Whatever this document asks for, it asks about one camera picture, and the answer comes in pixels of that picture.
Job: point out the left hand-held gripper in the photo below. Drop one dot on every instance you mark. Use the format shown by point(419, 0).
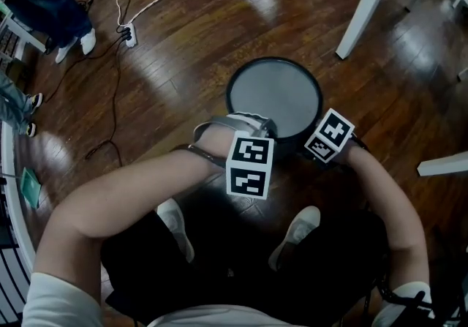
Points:
point(250, 166)

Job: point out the person's white shirt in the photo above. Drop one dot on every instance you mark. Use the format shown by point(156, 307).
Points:
point(55, 303)

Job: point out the white shelf unit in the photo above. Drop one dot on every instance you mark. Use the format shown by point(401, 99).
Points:
point(18, 34)

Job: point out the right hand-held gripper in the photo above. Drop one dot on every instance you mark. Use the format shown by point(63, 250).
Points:
point(331, 135)

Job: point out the white table leg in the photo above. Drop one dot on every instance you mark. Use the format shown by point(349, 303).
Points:
point(444, 164)
point(369, 0)

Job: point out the person's white shoe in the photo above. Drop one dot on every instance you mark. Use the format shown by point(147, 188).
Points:
point(296, 234)
point(177, 225)

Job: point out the person's black trousers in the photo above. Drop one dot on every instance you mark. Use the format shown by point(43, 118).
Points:
point(234, 274)

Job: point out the white power strip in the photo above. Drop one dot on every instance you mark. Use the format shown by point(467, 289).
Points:
point(130, 36)

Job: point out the person's left forearm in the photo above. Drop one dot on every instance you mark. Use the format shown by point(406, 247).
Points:
point(120, 190)

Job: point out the person's left white shoe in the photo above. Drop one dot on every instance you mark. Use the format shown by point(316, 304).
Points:
point(177, 225)

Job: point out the person's right white shoe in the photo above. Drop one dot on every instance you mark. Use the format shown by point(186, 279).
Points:
point(296, 234)

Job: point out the person's right forearm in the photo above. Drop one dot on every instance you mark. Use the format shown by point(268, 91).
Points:
point(387, 201)

